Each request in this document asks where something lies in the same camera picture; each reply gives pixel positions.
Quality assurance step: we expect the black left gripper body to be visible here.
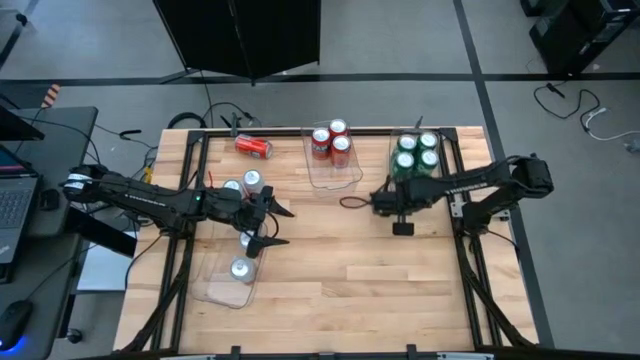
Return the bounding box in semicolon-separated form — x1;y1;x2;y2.
232;189;266;236

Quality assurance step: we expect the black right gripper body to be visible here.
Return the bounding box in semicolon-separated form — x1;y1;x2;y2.
372;180;436;217

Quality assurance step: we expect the green Sprite soda can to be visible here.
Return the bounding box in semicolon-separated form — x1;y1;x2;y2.
392;150;417;181
417;148;441;177
417;130;440;151
396;133;419;154

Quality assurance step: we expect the clear plastic bin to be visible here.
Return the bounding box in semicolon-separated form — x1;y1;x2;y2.
189;219;269;310
301;124;365;191
388;128;444;187

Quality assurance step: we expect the black desk foot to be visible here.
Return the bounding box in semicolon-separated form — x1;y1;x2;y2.
64;205;139;259

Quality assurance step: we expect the white sheet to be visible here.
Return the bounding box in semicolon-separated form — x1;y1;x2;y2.
76;244;137;294

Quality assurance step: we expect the black panel screen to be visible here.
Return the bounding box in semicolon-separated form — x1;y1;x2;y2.
152;0;322;85

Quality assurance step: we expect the grey desk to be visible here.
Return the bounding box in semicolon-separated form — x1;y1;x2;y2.
0;106;99;360

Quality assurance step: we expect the small black desk device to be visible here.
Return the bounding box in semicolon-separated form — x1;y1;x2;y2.
39;188;61;211

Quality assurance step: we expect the orange black striped object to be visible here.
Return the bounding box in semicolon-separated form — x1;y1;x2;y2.
40;83;63;110

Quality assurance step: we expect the black laptop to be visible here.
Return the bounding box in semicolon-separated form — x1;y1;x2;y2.
0;143;40;284

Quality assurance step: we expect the black computer tower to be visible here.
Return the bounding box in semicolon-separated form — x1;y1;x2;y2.
528;0;640;77

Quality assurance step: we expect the black monitor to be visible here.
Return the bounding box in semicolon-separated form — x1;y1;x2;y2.
0;106;46;143

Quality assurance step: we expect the black computer mouse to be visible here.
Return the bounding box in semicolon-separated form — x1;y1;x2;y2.
0;298;34;351

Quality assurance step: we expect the black furniture leg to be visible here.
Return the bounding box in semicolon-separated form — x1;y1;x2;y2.
0;10;29;71

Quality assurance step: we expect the black coiled cable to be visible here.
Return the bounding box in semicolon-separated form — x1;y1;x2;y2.
166;111;208;130

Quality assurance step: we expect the black floor cable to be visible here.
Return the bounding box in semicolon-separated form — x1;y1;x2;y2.
533;81;601;132

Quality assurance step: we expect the white floor cable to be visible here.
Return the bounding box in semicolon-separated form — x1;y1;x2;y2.
582;106;640;142

